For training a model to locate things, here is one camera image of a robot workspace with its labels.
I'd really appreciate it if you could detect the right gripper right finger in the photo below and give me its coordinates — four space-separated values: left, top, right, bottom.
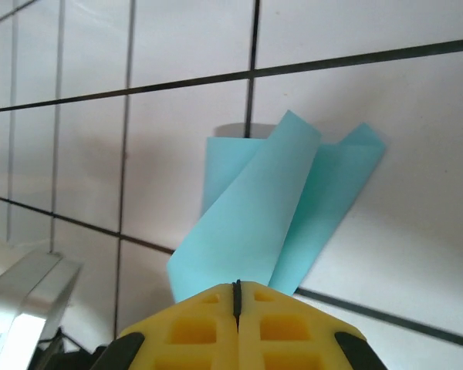
238 281 387 370

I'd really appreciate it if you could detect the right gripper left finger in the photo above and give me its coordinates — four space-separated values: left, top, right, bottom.
90 281 241 370

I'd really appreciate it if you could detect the light blue paper sheet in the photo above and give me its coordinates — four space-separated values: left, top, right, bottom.
165 109 387 304

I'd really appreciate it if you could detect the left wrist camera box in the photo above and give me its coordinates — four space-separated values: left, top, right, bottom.
0 248 83 370

